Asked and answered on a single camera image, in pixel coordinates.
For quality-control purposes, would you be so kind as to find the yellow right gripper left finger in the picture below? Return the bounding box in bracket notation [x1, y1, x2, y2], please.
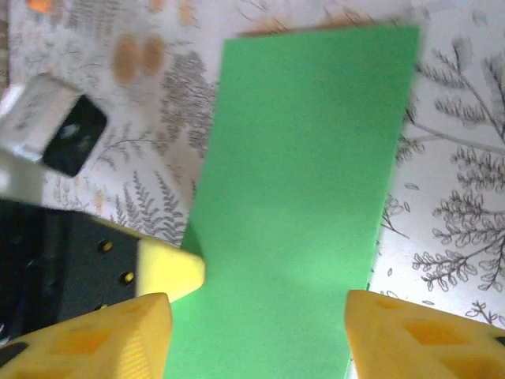
[0, 292, 174, 379]

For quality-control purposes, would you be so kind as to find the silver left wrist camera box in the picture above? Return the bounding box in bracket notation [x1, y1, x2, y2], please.
[0, 73, 108, 178]

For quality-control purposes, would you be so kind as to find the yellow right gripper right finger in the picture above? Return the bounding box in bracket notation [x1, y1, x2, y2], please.
[345, 289, 505, 379]

